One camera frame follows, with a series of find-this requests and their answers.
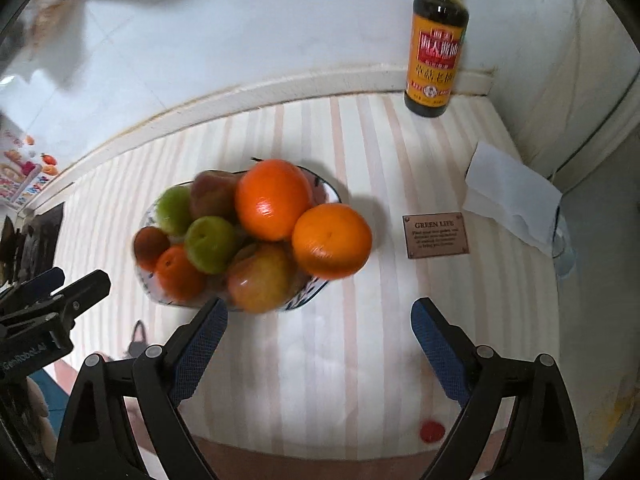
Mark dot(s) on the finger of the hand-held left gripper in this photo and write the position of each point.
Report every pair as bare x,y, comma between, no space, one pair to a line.
80,292
35,285

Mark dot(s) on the large orange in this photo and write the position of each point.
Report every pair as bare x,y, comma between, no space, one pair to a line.
272,199

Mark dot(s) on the dark soy sauce bottle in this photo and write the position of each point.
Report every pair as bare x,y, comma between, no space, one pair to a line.
435,60

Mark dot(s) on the brown printed cloth label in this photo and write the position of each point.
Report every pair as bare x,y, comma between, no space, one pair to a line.
436,235

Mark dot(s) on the small red cherry tomato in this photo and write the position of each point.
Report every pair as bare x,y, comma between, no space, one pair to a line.
431,431

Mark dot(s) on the white paper sheet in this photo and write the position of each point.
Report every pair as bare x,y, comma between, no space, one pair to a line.
505,185

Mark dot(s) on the colourful wall sticker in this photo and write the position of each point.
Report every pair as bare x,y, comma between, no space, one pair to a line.
20,170

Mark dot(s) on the oval floral ceramic plate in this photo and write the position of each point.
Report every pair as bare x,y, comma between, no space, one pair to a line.
327,194

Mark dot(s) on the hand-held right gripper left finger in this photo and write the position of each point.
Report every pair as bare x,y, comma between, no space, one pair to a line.
197,355

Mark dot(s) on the red yellow apple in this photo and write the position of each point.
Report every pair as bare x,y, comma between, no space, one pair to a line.
260,277

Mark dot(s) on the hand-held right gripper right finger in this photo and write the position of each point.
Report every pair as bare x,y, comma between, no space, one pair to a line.
440,355

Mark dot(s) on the striped tablecloth with cat print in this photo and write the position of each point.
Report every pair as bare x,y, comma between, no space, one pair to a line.
350,160

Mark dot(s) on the person's left hand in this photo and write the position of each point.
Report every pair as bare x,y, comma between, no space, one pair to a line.
36,405

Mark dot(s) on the small dark red apple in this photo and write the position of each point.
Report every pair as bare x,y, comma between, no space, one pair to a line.
150,246

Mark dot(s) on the small orange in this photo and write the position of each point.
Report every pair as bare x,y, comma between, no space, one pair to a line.
177,272
331,240

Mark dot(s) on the green apple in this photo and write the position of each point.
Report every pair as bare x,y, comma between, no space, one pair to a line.
172,210
211,245

